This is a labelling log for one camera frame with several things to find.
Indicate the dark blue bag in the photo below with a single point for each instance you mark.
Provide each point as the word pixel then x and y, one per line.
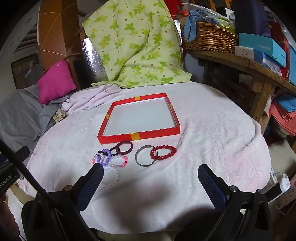
pixel 249 16

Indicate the red shallow cardboard box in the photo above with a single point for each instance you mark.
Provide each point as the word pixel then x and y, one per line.
pixel 161 133

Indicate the white patterned box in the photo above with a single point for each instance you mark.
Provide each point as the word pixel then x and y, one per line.
pixel 245 52

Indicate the grey bed sheet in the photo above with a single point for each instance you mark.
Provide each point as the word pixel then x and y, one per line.
pixel 20 115

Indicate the woven rattan panel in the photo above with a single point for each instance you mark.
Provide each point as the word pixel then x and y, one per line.
pixel 25 71

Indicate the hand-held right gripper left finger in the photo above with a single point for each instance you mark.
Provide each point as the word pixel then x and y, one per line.
pixel 92 183

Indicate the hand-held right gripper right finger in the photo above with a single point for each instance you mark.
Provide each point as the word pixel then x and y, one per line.
pixel 211 185

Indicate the orange wooden board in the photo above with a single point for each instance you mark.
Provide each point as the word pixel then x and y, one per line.
pixel 55 27

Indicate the silver metal bangle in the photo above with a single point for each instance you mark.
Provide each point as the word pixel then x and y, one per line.
pixel 137 160

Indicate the magenta pillow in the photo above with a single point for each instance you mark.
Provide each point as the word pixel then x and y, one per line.
pixel 55 81

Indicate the wicker basket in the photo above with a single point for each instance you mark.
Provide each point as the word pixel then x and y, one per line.
pixel 212 39

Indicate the red flat box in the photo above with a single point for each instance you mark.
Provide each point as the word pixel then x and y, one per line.
pixel 279 44

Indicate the blue cloth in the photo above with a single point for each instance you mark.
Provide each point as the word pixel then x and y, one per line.
pixel 192 23

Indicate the green floral quilt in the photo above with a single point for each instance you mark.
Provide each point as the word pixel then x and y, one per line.
pixel 134 41

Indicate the wooden chair frame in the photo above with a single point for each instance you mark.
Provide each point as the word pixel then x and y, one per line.
pixel 74 69

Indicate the wooden bench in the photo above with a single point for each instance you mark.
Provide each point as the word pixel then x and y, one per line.
pixel 254 69

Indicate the beige patterned cloth piece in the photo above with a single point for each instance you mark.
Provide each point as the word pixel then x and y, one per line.
pixel 59 115

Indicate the stack of folded cloths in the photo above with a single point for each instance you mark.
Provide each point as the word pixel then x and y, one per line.
pixel 284 111

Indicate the blue cardboard box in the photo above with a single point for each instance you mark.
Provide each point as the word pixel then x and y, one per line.
pixel 261 46

